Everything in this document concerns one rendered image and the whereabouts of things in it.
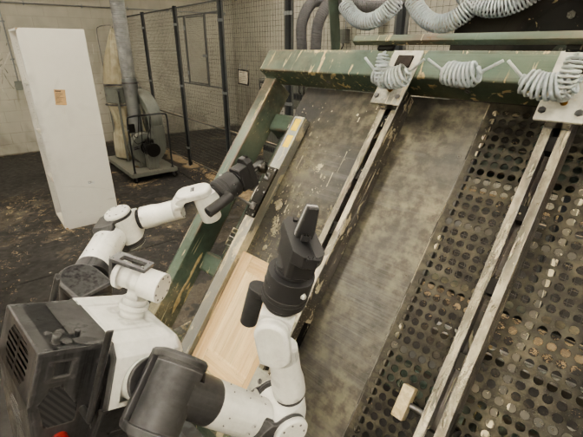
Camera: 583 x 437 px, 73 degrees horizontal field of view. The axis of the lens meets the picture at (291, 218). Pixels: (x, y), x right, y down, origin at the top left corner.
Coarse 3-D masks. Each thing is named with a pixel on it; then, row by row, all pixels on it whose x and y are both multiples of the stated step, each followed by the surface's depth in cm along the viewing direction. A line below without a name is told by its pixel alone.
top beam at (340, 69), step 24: (264, 72) 162; (288, 72) 152; (312, 72) 144; (336, 72) 137; (360, 72) 130; (432, 72) 115; (504, 72) 103; (528, 72) 99; (432, 96) 123; (456, 96) 117; (480, 96) 112; (504, 96) 107; (528, 96) 103
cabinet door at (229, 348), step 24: (240, 264) 140; (264, 264) 134; (240, 288) 137; (216, 312) 138; (240, 312) 133; (216, 336) 135; (240, 336) 129; (216, 360) 131; (240, 360) 126; (240, 384) 122
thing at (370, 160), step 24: (384, 48) 109; (384, 72) 111; (384, 96) 120; (408, 96) 123; (384, 120) 122; (384, 144) 121; (360, 168) 121; (360, 192) 118; (336, 216) 119; (336, 240) 116; (336, 264) 120; (312, 288) 114; (312, 312) 118
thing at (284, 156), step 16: (304, 128) 147; (272, 160) 147; (288, 160) 146; (272, 192) 145; (256, 224) 143; (240, 240) 141; (224, 272) 140; (224, 288) 140; (208, 304) 139; (208, 320) 139; (192, 336) 138; (192, 352) 138
